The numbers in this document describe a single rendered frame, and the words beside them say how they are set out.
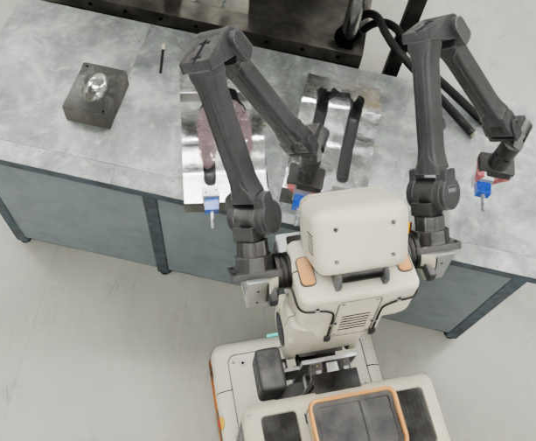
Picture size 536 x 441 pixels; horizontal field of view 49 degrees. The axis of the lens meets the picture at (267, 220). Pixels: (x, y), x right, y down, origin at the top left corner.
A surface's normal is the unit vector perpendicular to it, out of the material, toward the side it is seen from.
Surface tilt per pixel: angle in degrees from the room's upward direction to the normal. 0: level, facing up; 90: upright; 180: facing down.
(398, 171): 0
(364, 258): 48
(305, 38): 0
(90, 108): 0
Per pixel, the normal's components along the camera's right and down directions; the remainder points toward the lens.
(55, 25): 0.08, -0.47
